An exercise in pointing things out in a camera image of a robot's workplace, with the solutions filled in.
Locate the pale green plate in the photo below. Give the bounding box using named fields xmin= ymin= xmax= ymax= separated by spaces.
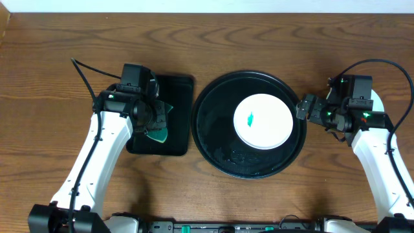
xmin=325 ymin=87 xmax=386 ymax=113

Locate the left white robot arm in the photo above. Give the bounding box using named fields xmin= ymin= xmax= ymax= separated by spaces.
xmin=28 ymin=91 xmax=172 ymax=232

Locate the black rectangular tray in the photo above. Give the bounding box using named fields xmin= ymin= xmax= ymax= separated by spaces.
xmin=125 ymin=74 xmax=193 ymax=156

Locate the green scrub sponge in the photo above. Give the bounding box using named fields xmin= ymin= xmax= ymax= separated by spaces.
xmin=146 ymin=100 xmax=173 ymax=143

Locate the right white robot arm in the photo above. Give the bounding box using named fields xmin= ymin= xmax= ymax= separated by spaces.
xmin=296 ymin=91 xmax=413 ymax=232

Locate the black round tray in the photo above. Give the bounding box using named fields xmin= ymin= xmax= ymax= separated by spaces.
xmin=191 ymin=71 xmax=307 ymax=179

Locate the white plate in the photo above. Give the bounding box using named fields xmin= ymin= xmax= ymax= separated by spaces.
xmin=233 ymin=94 xmax=294 ymax=150

